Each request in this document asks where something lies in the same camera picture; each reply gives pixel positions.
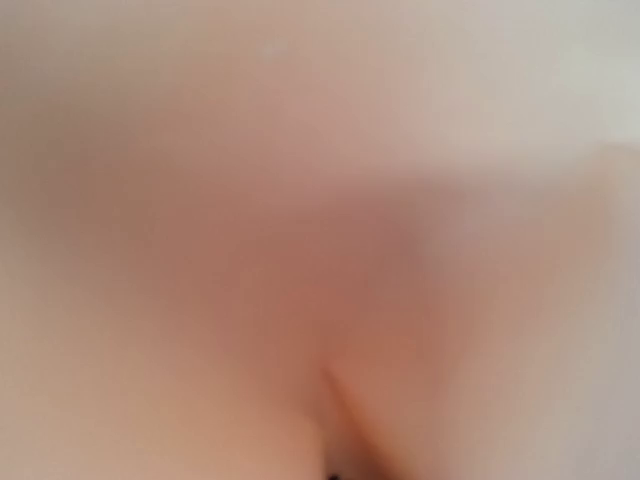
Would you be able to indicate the pink wrapping paper sheet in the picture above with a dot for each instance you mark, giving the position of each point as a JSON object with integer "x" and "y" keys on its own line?
{"x": 319, "y": 239}

